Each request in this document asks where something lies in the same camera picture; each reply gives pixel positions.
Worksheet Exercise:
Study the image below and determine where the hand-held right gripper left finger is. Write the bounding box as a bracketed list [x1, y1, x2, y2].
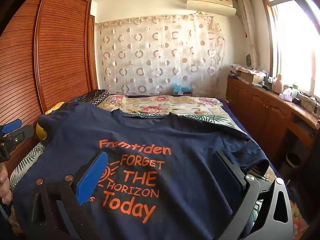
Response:
[30, 151, 110, 240]

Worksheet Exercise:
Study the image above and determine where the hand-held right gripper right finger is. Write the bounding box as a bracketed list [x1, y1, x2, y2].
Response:
[215, 150, 294, 240]

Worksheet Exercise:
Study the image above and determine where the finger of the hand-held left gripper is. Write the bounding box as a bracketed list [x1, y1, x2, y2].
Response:
[5, 125, 34, 151]
[0, 119, 23, 134]

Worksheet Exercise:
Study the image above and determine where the navy printed t-shirt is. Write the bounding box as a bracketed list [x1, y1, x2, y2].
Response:
[12, 101, 269, 240]

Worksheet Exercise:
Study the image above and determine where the person's left hand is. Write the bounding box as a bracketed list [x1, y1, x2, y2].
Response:
[0, 164, 12, 205]

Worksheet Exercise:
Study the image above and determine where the yellow plush toy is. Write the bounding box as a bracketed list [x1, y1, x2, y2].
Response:
[36, 105, 62, 140]

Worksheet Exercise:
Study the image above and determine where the leaf print bed sheet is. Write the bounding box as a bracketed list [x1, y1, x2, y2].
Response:
[9, 112, 309, 240]

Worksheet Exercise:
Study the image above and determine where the small trash bin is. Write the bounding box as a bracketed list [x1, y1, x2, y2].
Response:
[285, 152, 301, 168]

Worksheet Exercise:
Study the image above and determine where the wooden side cabinet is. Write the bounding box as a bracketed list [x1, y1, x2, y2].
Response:
[226, 76, 320, 170]

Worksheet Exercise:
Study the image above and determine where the navy medallion pattern cloth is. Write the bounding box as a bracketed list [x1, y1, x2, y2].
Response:
[66, 89, 110, 109]

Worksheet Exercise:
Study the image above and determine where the wooden headboard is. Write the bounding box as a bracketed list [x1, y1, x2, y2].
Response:
[0, 0, 99, 175]

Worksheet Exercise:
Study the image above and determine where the floral blanket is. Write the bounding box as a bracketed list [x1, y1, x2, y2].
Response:
[100, 94, 225, 123]

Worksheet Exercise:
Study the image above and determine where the blue bag on bed end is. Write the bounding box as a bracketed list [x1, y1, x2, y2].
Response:
[172, 85, 192, 96]

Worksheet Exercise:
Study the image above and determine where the cardboard box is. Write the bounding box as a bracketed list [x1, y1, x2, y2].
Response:
[240, 70, 264, 84]

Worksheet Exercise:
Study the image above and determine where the beige thermos bottle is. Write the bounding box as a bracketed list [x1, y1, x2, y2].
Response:
[272, 74, 283, 93]

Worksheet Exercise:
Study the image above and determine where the sheer circle-pattern curtain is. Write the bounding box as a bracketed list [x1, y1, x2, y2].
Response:
[96, 14, 225, 97]

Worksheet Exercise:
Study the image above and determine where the wooden framed window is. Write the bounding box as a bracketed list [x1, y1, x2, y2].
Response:
[260, 0, 320, 100]

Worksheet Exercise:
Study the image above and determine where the cream window curtain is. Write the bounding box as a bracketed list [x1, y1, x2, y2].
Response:
[236, 0, 260, 68]

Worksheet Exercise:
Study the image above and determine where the wall air conditioner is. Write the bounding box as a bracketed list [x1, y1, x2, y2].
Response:
[186, 0, 237, 15]

